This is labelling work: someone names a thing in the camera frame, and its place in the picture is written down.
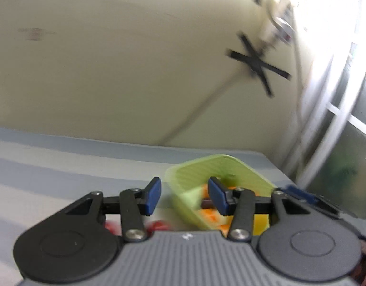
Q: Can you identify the large yellow grapefruit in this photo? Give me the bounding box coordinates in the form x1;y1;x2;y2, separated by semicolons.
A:
253;214;269;236

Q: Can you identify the orange mandarin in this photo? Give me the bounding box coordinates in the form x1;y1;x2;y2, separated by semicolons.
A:
198;209;232;227
201;185;210;199

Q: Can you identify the green tomato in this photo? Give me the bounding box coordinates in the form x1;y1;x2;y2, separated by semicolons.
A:
220;174;239;188

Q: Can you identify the red cherry tomato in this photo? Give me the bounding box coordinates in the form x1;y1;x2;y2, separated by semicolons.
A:
105;220;121;236

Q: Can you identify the green plastic basket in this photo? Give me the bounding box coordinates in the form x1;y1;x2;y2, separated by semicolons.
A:
165;154;276;235

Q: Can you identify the striped bed sheet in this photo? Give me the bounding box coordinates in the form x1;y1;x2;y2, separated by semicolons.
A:
0;126;300;286

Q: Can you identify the black tape cross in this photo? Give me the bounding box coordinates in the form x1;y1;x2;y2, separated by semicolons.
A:
226;32;291;97

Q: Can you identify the white power strip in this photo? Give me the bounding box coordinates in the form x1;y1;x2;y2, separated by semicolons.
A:
258;0;295;54

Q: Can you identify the window frame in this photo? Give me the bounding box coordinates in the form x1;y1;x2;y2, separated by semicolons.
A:
278;41;366;191

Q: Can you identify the white wall cable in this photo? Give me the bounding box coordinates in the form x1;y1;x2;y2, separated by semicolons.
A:
161;0;309;147

